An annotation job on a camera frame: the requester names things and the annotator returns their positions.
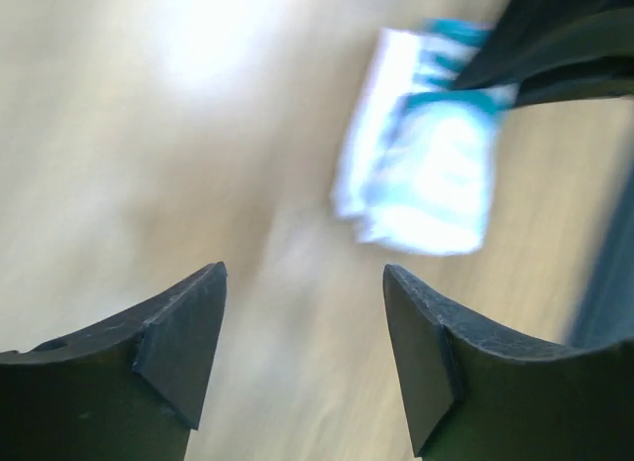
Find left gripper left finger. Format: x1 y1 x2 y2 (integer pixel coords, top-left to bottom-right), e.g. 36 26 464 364
1 262 227 460

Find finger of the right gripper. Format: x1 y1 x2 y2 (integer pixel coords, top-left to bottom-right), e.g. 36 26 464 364
514 58 633 108
453 0 633 90

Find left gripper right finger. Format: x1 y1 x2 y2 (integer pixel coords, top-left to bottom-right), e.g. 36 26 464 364
382 265 633 460

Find rabbit print towel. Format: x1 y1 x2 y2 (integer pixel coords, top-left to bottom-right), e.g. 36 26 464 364
331 19 518 256

